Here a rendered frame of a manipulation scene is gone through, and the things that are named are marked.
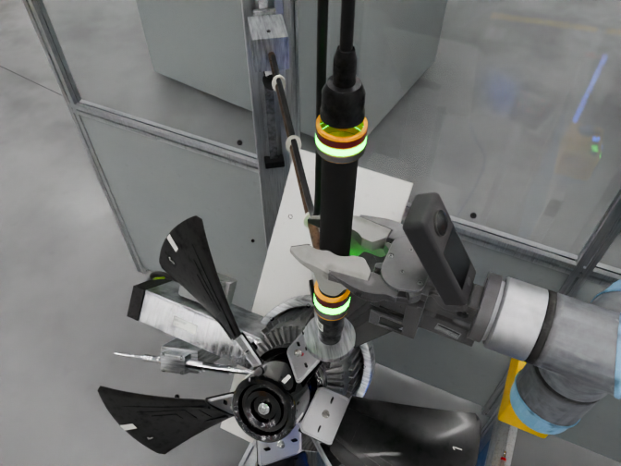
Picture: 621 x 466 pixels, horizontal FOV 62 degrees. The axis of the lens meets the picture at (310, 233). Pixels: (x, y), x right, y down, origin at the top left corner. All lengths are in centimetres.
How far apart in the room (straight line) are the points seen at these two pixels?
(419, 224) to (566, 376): 21
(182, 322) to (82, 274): 169
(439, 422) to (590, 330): 48
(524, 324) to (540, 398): 12
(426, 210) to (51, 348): 230
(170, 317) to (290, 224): 33
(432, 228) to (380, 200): 61
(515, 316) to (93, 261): 250
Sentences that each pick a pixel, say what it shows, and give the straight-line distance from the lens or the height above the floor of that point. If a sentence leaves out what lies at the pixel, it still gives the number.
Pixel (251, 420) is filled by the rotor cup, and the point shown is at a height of 120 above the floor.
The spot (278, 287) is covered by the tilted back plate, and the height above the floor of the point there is 113.
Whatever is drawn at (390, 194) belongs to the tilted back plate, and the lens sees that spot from 107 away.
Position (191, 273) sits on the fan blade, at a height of 132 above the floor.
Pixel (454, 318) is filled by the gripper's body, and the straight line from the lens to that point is 57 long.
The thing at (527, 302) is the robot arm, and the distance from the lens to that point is 53.
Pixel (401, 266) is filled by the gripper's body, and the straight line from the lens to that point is 53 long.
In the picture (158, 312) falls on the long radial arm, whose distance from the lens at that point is 119.
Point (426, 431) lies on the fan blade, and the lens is 97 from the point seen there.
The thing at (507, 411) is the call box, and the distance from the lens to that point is 120.
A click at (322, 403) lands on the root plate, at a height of 118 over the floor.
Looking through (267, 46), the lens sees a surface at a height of 156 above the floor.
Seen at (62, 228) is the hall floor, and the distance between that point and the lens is 306.
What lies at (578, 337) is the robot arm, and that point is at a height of 167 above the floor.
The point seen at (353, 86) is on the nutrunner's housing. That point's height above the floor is 186.
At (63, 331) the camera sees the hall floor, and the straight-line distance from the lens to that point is 266.
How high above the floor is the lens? 209
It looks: 50 degrees down
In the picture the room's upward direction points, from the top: straight up
